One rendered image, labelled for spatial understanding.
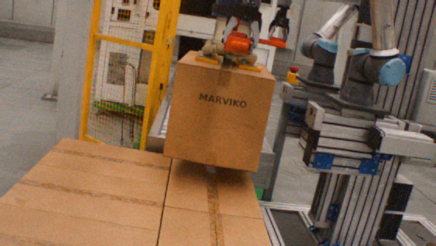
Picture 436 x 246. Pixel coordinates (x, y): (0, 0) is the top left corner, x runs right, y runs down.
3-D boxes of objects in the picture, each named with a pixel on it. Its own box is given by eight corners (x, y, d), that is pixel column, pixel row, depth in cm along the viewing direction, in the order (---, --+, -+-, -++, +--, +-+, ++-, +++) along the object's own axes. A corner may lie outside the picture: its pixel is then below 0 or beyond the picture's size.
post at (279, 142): (258, 205, 301) (287, 71, 276) (267, 206, 302) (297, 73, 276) (260, 209, 295) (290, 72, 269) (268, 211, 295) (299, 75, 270)
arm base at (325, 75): (328, 81, 227) (332, 64, 225) (337, 86, 213) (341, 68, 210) (304, 76, 226) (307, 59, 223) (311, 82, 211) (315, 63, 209)
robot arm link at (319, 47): (321, 64, 209) (326, 39, 206) (307, 60, 221) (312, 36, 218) (339, 67, 214) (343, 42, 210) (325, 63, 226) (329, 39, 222)
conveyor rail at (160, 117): (170, 91, 451) (173, 74, 446) (175, 91, 452) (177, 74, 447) (143, 168, 228) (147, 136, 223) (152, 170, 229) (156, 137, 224)
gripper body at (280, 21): (274, 26, 212) (278, 5, 209) (272, 26, 220) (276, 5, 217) (288, 29, 212) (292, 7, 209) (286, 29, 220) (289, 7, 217)
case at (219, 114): (177, 121, 232) (190, 50, 222) (249, 134, 232) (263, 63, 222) (162, 156, 174) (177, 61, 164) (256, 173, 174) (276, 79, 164)
